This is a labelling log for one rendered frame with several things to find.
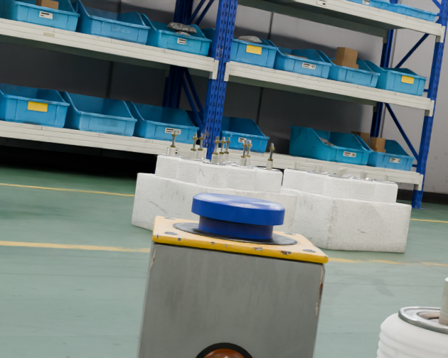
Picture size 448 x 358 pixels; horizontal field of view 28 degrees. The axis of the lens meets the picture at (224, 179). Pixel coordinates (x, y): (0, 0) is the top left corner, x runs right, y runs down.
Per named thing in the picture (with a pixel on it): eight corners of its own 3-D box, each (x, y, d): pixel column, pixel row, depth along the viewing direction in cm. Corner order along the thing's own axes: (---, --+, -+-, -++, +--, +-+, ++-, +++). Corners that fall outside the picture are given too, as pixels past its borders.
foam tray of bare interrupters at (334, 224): (404, 253, 332) (412, 205, 331) (326, 249, 310) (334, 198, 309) (335, 235, 364) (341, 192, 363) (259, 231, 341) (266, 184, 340)
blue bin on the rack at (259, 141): (179, 141, 589) (183, 109, 588) (227, 147, 610) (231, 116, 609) (220, 148, 548) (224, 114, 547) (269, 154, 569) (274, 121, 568)
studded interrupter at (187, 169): (188, 217, 288) (199, 133, 286) (164, 212, 293) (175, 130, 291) (205, 217, 296) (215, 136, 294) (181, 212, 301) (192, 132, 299)
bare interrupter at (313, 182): (324, 225, 325) (333, 167, 324) (299, 221, 325) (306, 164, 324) (321, 222, 334) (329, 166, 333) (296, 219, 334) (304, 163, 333)
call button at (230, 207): (285, 258, 36) (292, 208, 36) (188, 245, 36) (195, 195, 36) (273, 244, 40) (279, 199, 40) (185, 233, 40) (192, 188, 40)
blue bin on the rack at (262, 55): (187, 60, 589) (191, 29, 588) (235, 69, 610) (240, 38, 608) (227, 60, 547) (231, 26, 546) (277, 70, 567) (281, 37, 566)
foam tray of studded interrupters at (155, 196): (291, 248, 299) (298, 195, 298) (199, 245, 275) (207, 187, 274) (219, 229, 329) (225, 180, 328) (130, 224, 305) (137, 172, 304)
